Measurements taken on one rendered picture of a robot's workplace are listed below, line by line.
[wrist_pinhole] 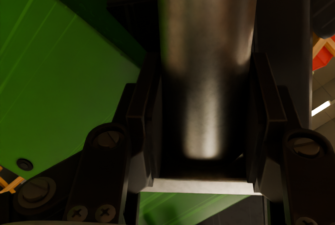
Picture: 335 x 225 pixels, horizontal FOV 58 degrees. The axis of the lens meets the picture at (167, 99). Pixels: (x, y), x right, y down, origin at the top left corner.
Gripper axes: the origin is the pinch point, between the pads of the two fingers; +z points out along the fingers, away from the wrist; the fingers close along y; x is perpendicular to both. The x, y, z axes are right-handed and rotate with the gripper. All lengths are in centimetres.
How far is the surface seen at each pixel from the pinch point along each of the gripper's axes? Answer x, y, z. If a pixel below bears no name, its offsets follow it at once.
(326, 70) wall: -467, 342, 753
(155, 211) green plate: -9.8, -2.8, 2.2
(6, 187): -395, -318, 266
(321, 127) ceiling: -485, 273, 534
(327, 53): -154, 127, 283
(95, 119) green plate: -2.7, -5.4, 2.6
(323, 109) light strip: -361, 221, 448
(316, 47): -140, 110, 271
